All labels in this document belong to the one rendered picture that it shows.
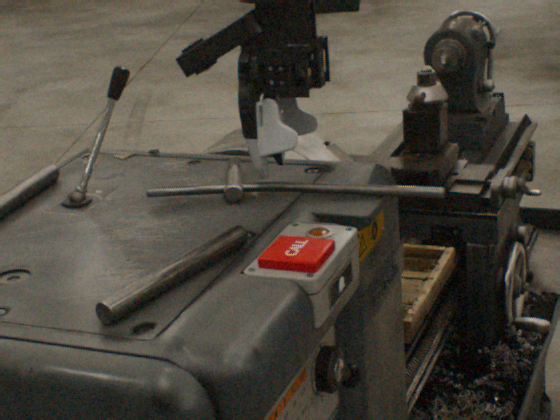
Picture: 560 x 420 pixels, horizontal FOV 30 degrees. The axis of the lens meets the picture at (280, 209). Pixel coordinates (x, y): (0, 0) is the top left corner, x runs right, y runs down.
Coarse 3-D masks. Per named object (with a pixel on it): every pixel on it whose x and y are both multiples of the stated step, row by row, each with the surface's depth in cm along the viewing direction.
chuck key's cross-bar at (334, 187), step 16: (160, 192) 121; (176, 192) 121; (192, 192) 121; (208, 192) 121; (304, 192) 121; (320, 192) 120; (336, 192) 120; (352, 192) 119; (368, 192) 119; (384, 192) 118; (400, 192) 118; (416, 192) 118; (432, 192) 117
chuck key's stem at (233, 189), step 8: (232, 160) 129; (232, 168) 125; (232, 176) 122; (240, 176) 123; (232, 184) 120; (240, 184) 121; (224, 192) 120; (232, 192) 120; (240, 192) 120; (232, 200) 120
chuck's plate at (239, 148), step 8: (224, 144) 149; (232, 144) 148; (240, 144) 147; (208, 152) 148; (216, 152) 147; (224, 152) 147; (232, 152) 146; (240, 152) 146; (248, 152) 145; (288, 152) 146
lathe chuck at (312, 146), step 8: (240, 128) 157; (224, 136) 158; (232, 136) 153; (240, 136) 151; (304, 136) 152; (312, 136) 153; (320, 136) 153; (216, 144) 152; (304, 144) 149; (312, 144) 150; (320, 144) 151; (328, 144) 153; (296, 152) 147; (304, 152) 147; (312, 152) 148; (320, 152) 149; (328, 152) 151; (336, 160) 150; (352, 160) 153
